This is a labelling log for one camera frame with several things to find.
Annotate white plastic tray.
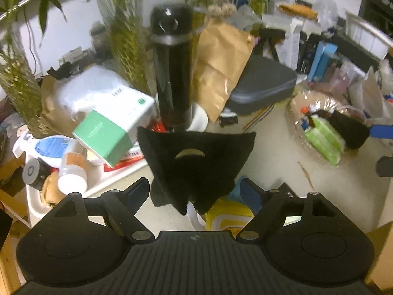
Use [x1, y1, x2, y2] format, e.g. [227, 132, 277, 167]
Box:
[25, 103, 209, 229]

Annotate white and blue spray bottle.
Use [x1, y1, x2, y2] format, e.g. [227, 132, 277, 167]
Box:
[12, 132, 79, 170]

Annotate tan plush keychain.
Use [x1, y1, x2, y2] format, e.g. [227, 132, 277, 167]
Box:
[41, 171, 67, 210]

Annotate jar with white lid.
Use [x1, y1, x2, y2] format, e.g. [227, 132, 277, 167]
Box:
[58, 152, 88, 195]

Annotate black fleece cloth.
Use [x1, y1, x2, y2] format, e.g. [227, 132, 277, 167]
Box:
[137, 127, 257, 216]

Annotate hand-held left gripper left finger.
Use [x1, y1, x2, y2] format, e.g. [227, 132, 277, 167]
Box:
[54, 177, 155, 244]

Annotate green and white tissue box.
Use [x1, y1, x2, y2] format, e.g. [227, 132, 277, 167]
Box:
[72, 87, 156, 168]

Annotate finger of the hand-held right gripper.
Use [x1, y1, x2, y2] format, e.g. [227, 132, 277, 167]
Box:
[370, 125, 393, 139]

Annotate clear plastic bag of goods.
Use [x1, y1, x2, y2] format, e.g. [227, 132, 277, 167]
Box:
[285, 90, 373, 168]

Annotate white wire basket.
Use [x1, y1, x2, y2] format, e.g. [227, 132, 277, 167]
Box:
[345, 10, 393, 60]

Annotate red packet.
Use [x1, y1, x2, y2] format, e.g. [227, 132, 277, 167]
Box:
[103, 120, 168, 173]

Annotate cardboard box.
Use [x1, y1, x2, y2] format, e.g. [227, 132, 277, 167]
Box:
[364, 221, 393, 291]

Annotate black pouch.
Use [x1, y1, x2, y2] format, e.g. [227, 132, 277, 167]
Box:
[328, 110, 371, 150]

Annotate bamboo plant in mesh wrap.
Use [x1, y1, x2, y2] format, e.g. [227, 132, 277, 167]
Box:
[69, 0, 152, 94]
[0, 0, 66, 139]

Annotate yellow wet wipes pack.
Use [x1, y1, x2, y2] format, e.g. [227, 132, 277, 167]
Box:
[205, 196, 256, 232]

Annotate small black clip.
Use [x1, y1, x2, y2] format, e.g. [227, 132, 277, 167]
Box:
[219, 115, 239, 127]

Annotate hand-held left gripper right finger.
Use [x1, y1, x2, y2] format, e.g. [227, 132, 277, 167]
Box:
[236, 178, 338, 242]

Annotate black thermos bottle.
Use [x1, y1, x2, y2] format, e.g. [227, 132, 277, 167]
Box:
[150, 3, 201, 133]

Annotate dried flower bunch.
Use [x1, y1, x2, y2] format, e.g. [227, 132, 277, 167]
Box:
[208, 0, 238, 18]

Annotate brown paper bag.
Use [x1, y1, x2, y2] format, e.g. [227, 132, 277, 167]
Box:
[190, 18, 256, 124]

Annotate black cylinder with grey top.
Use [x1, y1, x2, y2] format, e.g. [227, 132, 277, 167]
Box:
[22, 159, 50, 191]

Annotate blue box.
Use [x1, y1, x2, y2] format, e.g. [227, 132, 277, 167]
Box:
[307, 41, 339, 82]

